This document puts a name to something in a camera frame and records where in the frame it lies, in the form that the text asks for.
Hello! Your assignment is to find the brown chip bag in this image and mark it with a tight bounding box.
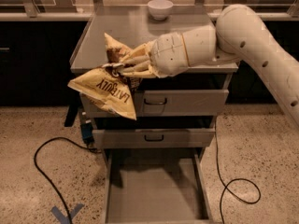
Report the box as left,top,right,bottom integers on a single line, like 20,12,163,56
68,34,142,120

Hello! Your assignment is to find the grey drawer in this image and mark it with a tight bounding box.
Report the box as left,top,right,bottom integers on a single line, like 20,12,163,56
78,74,230,118
102,155,213,224
93,116,215,148

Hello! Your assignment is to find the blue power box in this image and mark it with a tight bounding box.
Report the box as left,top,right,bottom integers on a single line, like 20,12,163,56
80,122,94,145

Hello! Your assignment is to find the dark back counter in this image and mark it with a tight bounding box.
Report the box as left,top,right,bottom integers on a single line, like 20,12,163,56
0,21,299,106

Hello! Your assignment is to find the grey middle drawer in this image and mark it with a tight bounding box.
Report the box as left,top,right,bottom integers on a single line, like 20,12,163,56
93,116,215,148

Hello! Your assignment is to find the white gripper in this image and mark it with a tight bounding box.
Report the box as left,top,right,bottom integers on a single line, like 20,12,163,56
117,33,189,78

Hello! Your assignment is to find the grey bottom drawer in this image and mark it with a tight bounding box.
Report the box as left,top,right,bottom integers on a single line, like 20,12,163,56
102,155,213,224

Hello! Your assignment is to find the grey drawer cabinet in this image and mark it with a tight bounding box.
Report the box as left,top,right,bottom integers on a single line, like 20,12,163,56
71,6,237,156

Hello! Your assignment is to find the white bowl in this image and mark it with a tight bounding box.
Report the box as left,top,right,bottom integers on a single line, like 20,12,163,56
147,0,174,21

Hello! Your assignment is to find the grey top drawer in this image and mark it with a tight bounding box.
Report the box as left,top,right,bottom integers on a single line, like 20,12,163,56
78,74,230,118

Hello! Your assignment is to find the blue tape floor mark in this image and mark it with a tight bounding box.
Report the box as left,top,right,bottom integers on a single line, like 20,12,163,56
50,203,86,224

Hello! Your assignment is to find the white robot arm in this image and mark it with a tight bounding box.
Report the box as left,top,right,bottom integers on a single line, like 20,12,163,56
117,4,299,124

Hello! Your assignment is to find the black cable left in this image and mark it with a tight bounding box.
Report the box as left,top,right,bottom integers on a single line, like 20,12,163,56
33,136,103,224

